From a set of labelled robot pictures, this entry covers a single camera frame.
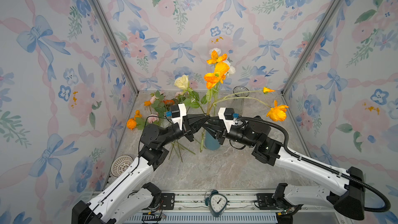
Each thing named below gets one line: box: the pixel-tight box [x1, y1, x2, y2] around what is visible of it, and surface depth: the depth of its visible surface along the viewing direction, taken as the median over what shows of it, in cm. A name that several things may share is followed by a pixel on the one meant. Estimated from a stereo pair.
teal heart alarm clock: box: [204, 189, 231, 218], surface depth 72 cm
